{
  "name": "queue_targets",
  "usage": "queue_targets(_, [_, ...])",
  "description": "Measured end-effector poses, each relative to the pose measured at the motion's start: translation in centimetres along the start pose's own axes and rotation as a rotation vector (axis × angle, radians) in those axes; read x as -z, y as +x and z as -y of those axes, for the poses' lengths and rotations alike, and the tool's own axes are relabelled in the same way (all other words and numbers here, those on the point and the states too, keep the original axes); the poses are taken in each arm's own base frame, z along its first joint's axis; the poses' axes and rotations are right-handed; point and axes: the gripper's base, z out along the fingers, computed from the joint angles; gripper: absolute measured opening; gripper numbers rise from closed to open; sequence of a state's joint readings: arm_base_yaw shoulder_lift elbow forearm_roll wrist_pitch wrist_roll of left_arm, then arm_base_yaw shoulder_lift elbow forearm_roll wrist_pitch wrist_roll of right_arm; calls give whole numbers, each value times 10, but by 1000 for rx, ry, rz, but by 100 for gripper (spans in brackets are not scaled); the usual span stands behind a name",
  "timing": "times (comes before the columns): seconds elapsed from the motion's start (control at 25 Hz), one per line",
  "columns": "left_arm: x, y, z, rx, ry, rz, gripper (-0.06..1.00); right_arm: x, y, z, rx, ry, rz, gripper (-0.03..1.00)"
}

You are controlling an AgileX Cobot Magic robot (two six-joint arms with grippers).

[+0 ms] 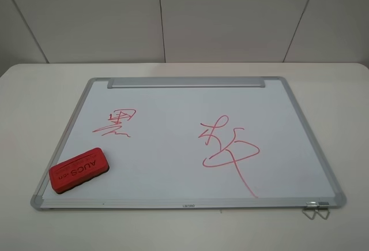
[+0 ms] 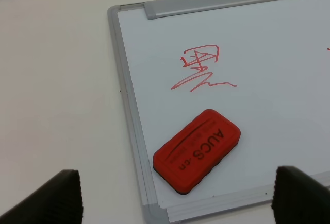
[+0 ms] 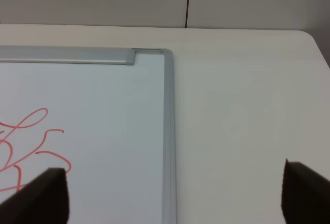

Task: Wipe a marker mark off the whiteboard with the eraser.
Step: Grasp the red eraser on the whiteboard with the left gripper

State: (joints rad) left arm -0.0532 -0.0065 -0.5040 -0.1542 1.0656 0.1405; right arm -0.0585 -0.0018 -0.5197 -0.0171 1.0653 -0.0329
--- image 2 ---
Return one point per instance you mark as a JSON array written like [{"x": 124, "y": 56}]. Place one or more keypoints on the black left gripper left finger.
[{"x": 59, "y": 200}]

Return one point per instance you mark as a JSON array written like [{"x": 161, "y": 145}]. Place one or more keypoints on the red whiteboard eraser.
[{"x": 191, "y": 154}]

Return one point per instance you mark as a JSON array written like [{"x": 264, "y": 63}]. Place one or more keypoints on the white whiteboard with grey frame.
[{"x": 262, "y": 64}]

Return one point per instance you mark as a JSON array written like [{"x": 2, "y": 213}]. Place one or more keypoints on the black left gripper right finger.
[{"x": 298, "y": 198}]

